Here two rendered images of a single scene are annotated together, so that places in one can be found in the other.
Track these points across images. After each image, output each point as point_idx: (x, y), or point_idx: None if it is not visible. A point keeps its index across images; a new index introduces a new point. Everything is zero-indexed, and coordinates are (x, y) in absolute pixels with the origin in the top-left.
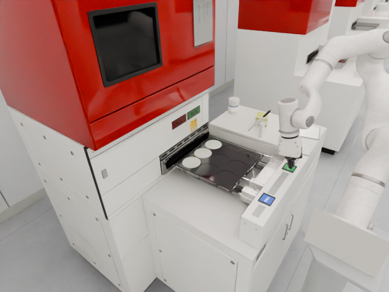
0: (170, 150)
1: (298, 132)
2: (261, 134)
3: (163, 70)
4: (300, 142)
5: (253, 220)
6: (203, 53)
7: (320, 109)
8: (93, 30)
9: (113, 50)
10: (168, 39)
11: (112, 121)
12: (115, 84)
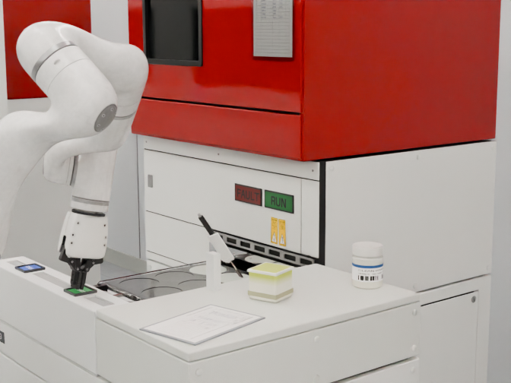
0: (230, 239)
1: (72, 204)
2: (207, 280)
3: (203, 74)
4: (65, 221)
5: (6, 259)
6: (272, 75)
7: (49, 153)
8: (143, 0)
9: (159, 26)
10: (212, 30)
11: (146, 109)
12: (153, 64)
